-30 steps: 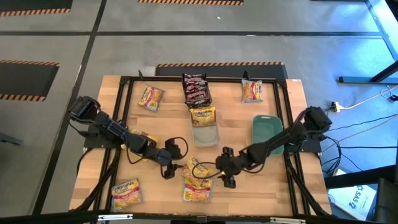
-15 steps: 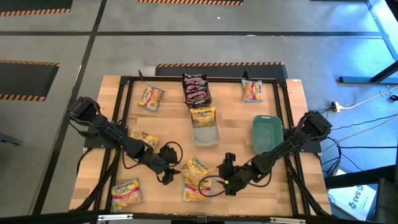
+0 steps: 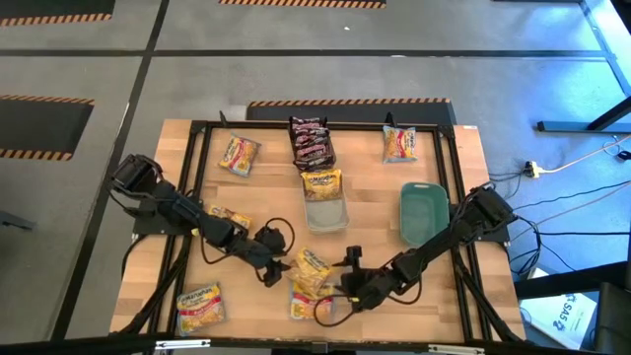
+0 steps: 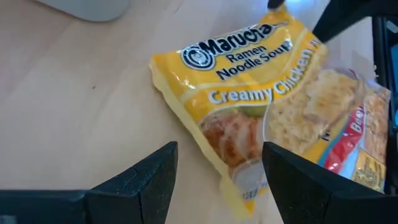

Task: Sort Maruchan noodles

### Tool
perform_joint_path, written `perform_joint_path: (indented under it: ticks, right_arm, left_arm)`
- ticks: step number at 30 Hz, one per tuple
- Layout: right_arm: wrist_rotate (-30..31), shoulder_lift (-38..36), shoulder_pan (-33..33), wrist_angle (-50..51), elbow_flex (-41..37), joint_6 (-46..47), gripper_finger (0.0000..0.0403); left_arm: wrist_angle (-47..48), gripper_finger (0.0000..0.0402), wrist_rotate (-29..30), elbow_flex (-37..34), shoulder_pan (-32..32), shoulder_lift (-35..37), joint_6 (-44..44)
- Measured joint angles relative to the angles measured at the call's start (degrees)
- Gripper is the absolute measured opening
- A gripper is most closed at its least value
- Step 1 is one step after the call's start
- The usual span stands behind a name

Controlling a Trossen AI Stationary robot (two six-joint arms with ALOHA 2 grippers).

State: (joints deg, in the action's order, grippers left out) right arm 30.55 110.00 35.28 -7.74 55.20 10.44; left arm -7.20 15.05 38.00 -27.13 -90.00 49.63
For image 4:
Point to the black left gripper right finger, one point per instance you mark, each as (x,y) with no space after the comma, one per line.
(304,193)

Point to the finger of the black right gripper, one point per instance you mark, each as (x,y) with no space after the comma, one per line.
(275,3)
(348,15)

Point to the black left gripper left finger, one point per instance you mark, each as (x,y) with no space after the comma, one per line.
(130,199)

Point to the blue beef ramen pack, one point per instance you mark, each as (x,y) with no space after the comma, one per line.
(357,140)

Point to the yellow creamy chicken ramen pack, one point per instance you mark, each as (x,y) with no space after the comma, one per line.
(242,77)

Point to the pale grey plastic bin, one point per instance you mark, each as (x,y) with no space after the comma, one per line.
(87,9)

